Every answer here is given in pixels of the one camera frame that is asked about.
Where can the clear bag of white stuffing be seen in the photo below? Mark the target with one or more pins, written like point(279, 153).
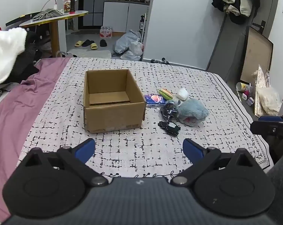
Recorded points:
point(270, 100)

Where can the grey plastic bag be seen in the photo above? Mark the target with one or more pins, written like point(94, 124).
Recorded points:
point(126, 41)

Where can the black shiny plastic bag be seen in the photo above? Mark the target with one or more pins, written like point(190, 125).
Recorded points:
point(169, 110)

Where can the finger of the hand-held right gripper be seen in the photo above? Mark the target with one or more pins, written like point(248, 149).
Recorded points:
point(263, 127)
point(270, 118)

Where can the white kitchen cabinet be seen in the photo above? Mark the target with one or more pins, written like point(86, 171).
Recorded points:
point(122, 16)

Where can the hamburger plush toy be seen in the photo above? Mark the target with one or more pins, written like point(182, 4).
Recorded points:
point(166, 94)

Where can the black garment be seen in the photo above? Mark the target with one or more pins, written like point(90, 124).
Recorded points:
point(30, 61)

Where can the light blue plush toy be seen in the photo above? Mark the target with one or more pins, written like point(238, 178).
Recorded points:
point(193, 109)

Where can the pack of water bottles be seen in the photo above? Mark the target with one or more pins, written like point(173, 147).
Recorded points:
point(106, 32)

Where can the black slipper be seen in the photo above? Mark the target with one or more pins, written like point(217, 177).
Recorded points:
point(103, 43)
point(87, 43)

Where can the instant noodle cup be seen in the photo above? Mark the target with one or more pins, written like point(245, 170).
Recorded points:
point(242, 87)

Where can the grey cloth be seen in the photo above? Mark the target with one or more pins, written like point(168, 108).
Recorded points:
point(47, 14)

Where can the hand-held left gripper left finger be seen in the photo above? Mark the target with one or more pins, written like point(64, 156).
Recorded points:
point(85, 150)

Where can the clear snack jar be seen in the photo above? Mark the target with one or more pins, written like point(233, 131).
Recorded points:
point(67, 4)

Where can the small purple container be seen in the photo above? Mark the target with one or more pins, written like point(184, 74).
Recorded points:
point(250, 101)

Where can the spray bottle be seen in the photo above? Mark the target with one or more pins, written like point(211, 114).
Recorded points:
point(141, 23)

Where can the wooden table with yellow edge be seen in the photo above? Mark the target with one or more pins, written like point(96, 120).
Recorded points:
point(54, 32)

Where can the blue tissue packet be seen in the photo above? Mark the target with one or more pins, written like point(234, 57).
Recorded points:
point(154, 99)

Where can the patterned gift wrap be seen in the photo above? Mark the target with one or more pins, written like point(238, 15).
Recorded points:
point(260, 79)

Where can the grey bath mat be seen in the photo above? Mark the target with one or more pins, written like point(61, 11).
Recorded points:
point(90, 53)

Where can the black flat board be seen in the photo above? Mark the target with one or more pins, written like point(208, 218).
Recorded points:
point(19, 20)

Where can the brown framed board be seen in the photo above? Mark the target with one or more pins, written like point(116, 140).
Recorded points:
point(256, 56)

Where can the person's dark grey clothing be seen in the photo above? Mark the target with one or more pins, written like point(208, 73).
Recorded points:
point(281, 180)

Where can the grey door panel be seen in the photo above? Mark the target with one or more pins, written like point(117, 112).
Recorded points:
point(228, 51)

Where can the white plastic bag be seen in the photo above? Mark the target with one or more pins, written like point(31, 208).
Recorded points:
point(134, 51)

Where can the black-framed glass door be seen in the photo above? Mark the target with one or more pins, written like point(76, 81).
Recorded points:
point(92, 4)

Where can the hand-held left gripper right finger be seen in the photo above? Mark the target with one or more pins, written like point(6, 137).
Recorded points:
point(193, 150)

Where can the black bottle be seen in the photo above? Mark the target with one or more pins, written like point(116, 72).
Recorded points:
point(72, 4)

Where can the black toy car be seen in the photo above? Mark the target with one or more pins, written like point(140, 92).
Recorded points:
point(169, 127)

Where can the purple bed sheet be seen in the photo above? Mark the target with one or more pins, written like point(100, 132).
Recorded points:
point(15, 112)

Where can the black power strip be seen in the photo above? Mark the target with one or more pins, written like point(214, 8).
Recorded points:
point(163, 61)

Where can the grey crumpled clothing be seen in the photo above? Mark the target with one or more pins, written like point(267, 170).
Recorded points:
point(1, 91)

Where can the white fluffy garment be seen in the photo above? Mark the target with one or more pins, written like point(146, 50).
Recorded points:
point(3, 51)

